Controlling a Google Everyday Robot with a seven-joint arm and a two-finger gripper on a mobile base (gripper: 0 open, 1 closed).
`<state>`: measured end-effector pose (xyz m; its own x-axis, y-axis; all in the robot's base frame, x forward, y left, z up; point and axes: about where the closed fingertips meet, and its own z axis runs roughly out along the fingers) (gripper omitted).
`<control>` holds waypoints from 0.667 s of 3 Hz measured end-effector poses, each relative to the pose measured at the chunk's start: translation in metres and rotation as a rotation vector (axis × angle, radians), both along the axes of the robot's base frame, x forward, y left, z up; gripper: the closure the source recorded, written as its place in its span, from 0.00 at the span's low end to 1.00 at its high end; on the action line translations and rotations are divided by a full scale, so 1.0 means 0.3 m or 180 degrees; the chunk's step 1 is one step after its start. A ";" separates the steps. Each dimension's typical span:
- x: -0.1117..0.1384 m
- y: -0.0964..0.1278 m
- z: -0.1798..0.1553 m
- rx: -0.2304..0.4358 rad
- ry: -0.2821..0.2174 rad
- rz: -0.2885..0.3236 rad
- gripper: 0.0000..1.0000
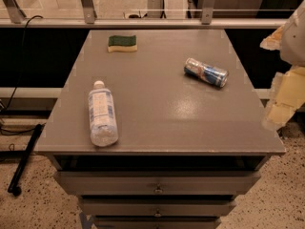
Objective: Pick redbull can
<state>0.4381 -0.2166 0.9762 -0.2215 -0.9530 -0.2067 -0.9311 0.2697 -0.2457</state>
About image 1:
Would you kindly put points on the grey drawer cabinet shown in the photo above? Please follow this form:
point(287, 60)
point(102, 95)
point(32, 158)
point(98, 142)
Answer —
point(167, 120)

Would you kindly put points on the top grey drawer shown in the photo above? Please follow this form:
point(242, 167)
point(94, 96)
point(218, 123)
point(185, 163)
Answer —
point(156, 183)

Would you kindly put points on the black rod on floor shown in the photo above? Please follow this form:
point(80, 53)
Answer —
point(14, 188)

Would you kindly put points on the clear plastic water bottle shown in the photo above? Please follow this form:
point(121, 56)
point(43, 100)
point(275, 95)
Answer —
point(103, 124)

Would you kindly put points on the grey drawer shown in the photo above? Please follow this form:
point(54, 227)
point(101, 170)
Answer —
point(148, 223)
point(157, 207)
point(156, 183)

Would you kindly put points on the middle grey drawer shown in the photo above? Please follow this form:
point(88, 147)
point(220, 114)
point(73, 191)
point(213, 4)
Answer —
point(157, 207)

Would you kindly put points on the blue silver redbull can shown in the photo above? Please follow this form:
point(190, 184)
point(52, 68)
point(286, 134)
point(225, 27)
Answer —
point(207, 73)

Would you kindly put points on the metal railing beam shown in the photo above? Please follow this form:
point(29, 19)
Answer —
point(148, 24)

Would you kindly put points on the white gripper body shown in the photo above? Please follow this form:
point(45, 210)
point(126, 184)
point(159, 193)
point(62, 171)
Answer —
point(294, 43)

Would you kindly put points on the bottom grey drawer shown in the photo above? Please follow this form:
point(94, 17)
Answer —
point(148, 223)

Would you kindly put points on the green yellow sponge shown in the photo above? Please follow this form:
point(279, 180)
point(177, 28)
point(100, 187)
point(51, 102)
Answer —
point(120, 43)

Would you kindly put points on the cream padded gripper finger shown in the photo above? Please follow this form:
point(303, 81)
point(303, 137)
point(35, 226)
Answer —
point(273, 41)
point(286, 97)

